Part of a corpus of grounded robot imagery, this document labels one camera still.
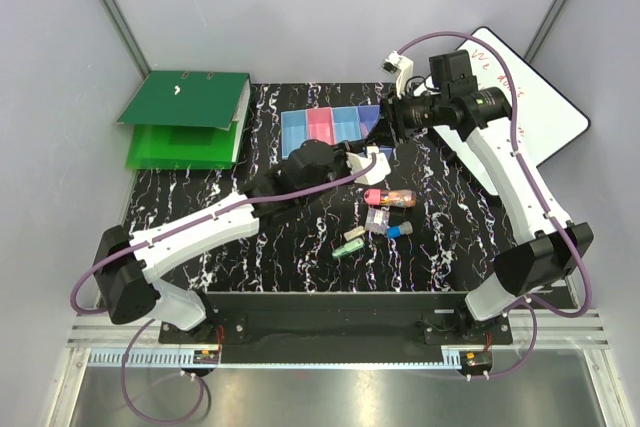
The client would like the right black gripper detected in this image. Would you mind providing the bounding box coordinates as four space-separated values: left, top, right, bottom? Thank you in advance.
363 85 448 150

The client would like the four-compartment pastel drawer organizer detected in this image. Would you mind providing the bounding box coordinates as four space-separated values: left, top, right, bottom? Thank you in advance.
280 105 380 159

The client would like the pink capped pencil tube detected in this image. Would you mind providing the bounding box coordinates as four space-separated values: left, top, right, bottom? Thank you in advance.
364 189 416 209

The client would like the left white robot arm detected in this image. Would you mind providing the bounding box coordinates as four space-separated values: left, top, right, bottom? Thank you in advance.
94 140 356 343

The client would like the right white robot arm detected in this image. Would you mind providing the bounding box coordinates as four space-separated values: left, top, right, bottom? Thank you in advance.
369 50 594 344

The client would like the beige small eraser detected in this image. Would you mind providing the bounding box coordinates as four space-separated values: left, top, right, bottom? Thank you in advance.
344 226 366 242

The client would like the clear purple pin box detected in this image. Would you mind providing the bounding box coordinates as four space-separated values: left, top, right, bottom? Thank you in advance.
364 208 390 236

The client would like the green correction tape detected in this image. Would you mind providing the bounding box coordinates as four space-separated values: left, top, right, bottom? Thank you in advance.
332 238 364 259

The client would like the black whiteboard stand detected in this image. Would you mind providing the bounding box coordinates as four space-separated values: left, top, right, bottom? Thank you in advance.
421 127 498 197

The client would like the blue grey cap sharpener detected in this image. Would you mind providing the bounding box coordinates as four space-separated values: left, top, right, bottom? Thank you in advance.
387 221 413 239

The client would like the black marble pattern mat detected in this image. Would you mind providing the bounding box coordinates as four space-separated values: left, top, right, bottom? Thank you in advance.
123 83 514 292

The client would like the bright green plastic folder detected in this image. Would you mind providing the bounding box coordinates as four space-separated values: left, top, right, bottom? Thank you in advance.
125 122 243 170

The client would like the white whiteboard with red writing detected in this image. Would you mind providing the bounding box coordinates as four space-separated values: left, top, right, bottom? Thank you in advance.
459 27 590 166

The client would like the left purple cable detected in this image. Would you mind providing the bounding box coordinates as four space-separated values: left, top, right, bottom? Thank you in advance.
69 154 379 423

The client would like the purple cable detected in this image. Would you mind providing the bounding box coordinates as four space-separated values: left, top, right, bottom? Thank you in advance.
69 154 379 423
394 31 596 381

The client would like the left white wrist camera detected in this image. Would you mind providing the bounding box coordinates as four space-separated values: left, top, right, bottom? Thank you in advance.
346 146 391 186

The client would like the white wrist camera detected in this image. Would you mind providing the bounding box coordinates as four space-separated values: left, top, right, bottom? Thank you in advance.
382 51 414 97
346 146 391 186

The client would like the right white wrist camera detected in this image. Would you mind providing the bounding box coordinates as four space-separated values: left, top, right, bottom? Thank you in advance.
382 51 414 97

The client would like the dark green ring binder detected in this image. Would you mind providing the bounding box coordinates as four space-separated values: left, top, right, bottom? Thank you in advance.
117 70 250 131

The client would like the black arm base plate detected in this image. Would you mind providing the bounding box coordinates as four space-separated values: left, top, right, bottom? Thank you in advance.
159 292 514 368

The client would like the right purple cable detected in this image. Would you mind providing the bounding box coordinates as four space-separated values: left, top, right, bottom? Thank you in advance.
394 31 596 381

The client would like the aluminium rail frame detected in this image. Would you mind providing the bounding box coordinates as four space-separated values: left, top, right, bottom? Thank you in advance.
46 304 634 426

